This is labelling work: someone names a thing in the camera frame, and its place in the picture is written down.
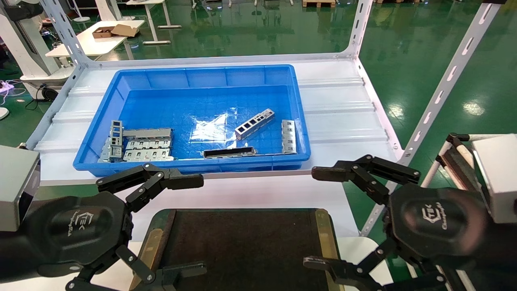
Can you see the white metal shelf rack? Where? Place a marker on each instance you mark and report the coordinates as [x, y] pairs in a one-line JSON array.
[[343, 109]]

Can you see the open cardboard box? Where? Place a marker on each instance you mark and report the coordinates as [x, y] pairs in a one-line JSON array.
[[113, 30]]

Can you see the white machine base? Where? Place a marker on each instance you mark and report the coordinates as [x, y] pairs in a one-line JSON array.
[[24, 44]]

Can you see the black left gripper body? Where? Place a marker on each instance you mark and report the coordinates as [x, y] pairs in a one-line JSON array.
[[76, 230]]

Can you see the white desk with legs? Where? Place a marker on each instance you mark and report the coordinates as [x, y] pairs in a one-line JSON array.
[[151, 20]]

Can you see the metal channel part black inside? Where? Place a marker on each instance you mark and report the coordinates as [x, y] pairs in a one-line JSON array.
[[228, 152]]

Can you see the grey slotted metal bracket part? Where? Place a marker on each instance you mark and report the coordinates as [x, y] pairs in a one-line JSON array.
[[288, 137]]

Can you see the blue plastic bin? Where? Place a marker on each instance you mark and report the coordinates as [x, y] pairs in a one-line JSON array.
[[181, 105]]

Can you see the clear plastic sheet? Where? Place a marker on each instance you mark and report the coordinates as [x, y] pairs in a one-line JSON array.
[[212, 128]]

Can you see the grey slotted metal plate part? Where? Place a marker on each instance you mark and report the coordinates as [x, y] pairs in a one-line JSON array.
[[147, 155], [147, 144]]

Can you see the black container tray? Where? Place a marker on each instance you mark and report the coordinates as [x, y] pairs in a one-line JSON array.
[[242, 246]]

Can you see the white work table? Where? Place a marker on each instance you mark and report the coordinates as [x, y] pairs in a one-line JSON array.
[[93, 42]]

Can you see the grey long metal cover part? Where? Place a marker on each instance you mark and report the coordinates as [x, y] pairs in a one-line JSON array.
[[147, 132]]

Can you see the black and white cart frame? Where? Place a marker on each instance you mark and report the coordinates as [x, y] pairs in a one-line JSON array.
[[454, 161]]

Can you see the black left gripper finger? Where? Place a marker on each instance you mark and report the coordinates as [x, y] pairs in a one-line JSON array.
[[161, 180], [141, 268]]

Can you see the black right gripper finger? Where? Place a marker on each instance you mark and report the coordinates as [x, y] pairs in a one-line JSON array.
[[363, 173], [363, 270]]

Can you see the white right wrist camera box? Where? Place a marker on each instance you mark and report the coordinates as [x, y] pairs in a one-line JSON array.
[[499, 178]]

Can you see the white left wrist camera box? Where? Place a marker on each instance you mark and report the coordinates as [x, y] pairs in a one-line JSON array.
[[14, 186]]

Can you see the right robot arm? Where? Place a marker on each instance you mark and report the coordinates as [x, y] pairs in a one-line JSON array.
[[492, 250]]

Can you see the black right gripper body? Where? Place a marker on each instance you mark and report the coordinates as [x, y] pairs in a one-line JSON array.
[[438, 222]]

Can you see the flat grey metal bracket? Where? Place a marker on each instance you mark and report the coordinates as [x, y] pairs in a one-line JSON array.
[[105, 153]]

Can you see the wooden pallet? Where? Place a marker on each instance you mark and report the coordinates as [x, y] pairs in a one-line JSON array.
[[319, 3]]

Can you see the grey perforated metal channel part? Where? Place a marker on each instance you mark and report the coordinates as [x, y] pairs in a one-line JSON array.
[[254, 123]]

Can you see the grey metal frame part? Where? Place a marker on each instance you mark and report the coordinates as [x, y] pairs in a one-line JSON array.
[[116, 137]]

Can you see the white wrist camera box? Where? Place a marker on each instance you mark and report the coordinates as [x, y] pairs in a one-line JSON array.
[[14, 186], [499, 178]]

